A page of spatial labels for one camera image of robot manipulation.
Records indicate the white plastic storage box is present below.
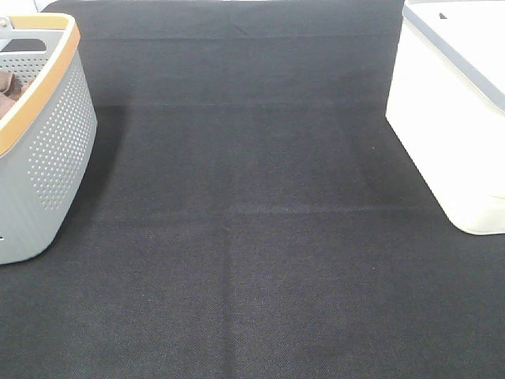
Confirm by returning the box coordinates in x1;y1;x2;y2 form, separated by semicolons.
386;1;504;235

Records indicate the brown towel in basket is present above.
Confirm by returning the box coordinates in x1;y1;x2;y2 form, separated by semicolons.
0;71;32;118

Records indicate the grey perforated laundry basket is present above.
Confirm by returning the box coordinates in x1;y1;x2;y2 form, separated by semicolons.
1;13;97;265

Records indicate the black table cloth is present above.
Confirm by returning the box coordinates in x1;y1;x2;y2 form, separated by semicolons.
1;1;504;378

